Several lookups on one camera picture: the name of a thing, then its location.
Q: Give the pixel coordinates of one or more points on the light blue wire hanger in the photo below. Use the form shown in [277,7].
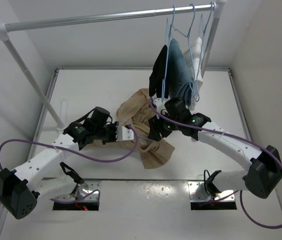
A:
[142,130]

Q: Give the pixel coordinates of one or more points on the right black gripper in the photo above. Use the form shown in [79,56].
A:
[156,128]

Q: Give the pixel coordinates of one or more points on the black t-shirt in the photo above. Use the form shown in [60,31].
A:
[158,72]

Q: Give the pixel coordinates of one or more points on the blue hanger with white shirt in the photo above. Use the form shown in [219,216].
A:
[203,27]

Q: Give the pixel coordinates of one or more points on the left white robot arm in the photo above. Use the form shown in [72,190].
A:
[18,193]

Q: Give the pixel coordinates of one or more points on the blue hanger with black shirt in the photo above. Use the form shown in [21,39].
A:
[167,43]

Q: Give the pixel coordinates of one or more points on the white t-shirt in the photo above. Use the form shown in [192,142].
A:
[192,59]

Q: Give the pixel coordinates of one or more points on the white clothes rack frame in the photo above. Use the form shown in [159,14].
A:
[215,7]

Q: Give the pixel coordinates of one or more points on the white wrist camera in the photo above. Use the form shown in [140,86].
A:
[124,134]
[159,104]

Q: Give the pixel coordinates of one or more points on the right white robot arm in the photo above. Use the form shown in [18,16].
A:
[260,167]

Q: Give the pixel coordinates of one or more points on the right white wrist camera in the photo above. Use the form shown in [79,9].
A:
[159,104]

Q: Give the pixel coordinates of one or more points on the beige t-shirt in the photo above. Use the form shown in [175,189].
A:
[136,112]

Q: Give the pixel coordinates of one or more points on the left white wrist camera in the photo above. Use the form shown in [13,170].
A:
[124,134]

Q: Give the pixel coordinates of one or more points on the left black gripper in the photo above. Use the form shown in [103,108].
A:
[113,139]

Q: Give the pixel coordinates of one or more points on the blue t-shirt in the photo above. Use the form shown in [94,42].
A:
[178,74]

